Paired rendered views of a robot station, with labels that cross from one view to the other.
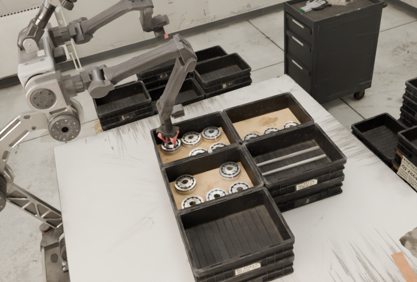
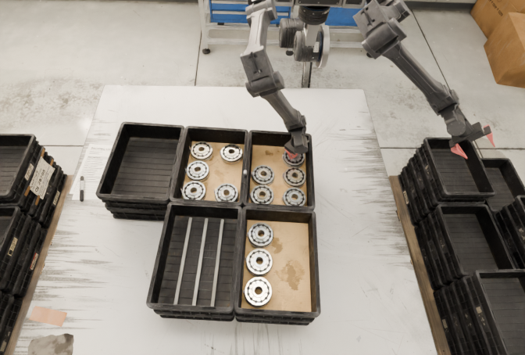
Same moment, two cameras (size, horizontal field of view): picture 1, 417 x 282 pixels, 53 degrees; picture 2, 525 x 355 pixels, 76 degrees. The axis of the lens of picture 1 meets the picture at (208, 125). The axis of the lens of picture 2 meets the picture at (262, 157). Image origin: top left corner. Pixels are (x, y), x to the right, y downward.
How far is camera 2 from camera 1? 1.85 m
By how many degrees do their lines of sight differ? 64
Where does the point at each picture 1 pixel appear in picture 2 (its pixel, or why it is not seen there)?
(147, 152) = (323, 155)
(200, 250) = (158, 145)
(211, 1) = not seen: outside the picture
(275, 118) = (294, 286)
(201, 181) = (230, 170)
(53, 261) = not seen: hidden behind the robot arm
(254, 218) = (160, 194)
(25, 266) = not seen: hidden behind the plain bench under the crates
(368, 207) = (126, 334)
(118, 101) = (466, 171)
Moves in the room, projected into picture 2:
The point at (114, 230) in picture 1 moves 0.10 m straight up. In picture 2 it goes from (236, 114) to (236, 102)
